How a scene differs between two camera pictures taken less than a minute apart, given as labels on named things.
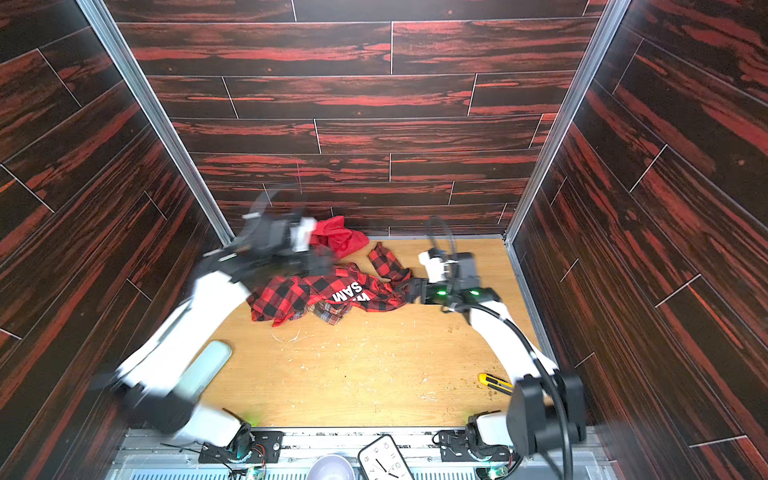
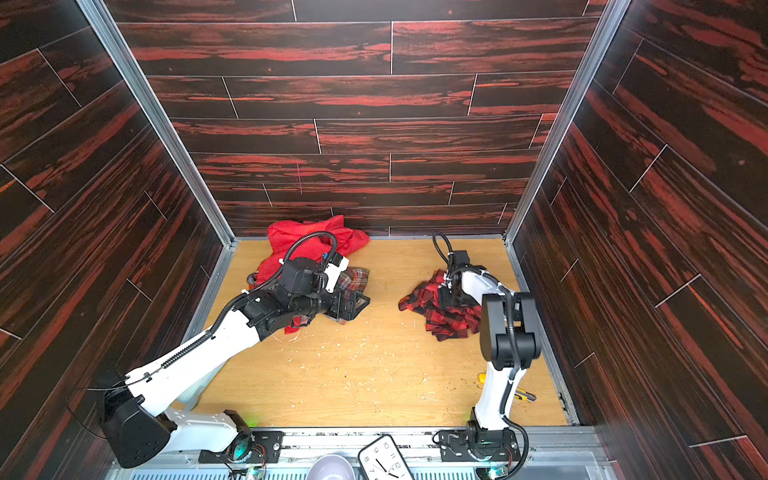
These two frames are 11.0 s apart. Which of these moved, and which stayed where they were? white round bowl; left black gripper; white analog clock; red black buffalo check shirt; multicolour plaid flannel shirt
Moved: left black gripper; red black buffalo check shirt; multicolour plaid flannel shirt
Stayed: white round bowl; white analog clock
